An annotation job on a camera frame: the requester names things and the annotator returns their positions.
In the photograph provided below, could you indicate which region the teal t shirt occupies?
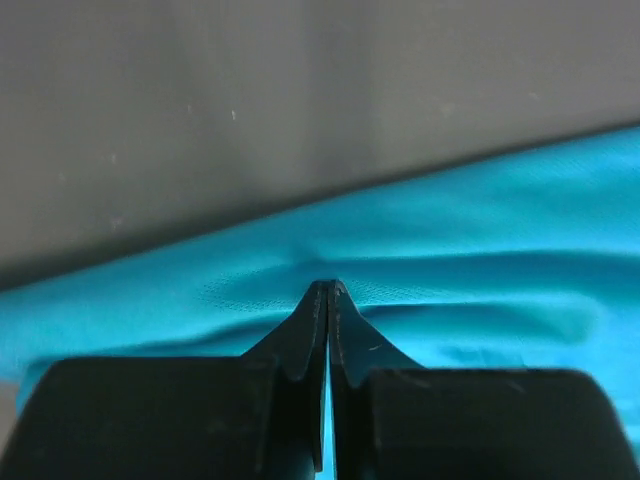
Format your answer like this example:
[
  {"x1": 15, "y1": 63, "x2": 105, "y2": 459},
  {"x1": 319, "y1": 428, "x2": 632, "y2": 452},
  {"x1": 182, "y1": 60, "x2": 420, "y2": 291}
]
[{"x1": 1, "y1": 129, "x2": 639, "y2": 479}]

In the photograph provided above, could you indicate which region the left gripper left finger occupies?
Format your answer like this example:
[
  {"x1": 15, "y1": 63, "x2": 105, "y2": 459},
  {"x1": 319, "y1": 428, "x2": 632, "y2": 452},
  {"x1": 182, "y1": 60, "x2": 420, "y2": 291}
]
[{"x1": 1, "y1": 282, "x2": 328, "y2": 480}]

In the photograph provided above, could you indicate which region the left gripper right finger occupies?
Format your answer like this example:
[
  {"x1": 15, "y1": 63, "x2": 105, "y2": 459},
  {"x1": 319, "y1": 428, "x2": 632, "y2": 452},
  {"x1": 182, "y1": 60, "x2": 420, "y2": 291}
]
[{"x1": 327, "y1": 281, "x2": 639, "y2": 479}]

